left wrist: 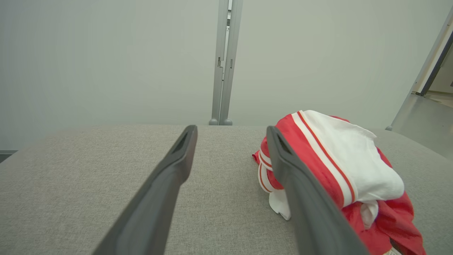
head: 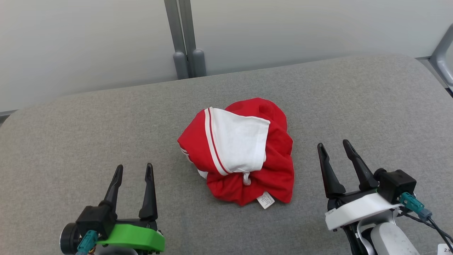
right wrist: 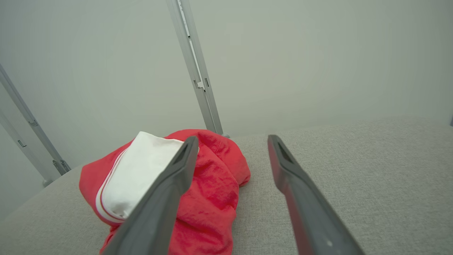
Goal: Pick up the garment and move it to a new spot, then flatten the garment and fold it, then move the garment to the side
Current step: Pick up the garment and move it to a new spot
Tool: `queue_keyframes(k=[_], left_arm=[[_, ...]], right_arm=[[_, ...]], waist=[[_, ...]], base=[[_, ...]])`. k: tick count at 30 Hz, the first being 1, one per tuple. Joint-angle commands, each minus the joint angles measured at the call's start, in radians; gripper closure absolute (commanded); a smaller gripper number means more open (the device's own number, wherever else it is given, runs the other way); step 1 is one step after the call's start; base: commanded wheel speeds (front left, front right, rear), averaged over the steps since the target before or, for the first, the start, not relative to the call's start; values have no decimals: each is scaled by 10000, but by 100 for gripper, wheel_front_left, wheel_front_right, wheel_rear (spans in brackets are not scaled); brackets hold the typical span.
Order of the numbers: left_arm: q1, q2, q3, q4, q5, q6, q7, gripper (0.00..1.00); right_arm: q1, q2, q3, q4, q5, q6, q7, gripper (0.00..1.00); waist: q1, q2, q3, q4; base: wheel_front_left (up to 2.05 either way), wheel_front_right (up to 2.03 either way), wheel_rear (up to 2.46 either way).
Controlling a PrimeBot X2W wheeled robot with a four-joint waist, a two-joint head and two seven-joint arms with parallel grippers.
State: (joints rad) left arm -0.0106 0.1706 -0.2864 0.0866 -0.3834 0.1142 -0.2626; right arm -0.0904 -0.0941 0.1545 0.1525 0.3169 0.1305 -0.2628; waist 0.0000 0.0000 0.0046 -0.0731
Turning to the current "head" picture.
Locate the grey metal partition frame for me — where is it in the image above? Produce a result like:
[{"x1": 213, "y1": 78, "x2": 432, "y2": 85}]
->
[{"x1": 430, "y1": 24, "x2": 453, "y2": 93}]

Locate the grey metal partition post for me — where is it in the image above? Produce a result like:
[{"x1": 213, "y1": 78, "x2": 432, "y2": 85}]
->
[
  {"x1": 178, "y1": 0, "x2": 207, "y2": 78},
  {"x1": 164, "y1": 0, "x2": 189, "y2": 80}
]

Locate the thin black cable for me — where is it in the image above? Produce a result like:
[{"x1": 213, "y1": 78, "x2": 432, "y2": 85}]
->
[{"x1": 399, "y1": 210, "x2": 434, "y2": 225}]

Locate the red and white shirt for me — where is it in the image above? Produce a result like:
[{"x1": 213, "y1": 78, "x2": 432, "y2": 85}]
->
[{"x1": 177, "y1": 97, "x2": 295, "y2": 209}]

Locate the left cable with teal connector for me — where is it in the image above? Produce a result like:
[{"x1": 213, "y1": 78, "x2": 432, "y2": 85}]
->
[{"x1": 75, "y1": 229, "x2": 99, "y2": 255}]

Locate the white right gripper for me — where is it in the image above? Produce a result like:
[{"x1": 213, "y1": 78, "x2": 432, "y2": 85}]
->
[{"x1": 317, "y1": 139, "x2": 404, "y2": 231}]

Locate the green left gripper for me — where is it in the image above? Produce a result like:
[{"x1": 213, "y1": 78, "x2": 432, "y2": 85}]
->
[{"x1": 96, "y1": 163, "x2": 166, "y2": 253}]

